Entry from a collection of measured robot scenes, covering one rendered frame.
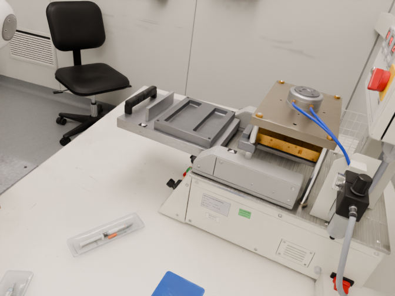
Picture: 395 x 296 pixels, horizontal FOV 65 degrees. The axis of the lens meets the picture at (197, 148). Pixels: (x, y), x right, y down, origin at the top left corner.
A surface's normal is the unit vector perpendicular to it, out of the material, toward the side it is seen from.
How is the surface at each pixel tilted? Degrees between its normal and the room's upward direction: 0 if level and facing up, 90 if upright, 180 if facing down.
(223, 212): 90
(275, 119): 0
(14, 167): 0
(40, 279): 0
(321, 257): 90
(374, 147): 90
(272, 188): 90
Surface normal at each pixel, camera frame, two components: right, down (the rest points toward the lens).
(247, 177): -0.40, 0.46
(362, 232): 0.14, -0.83
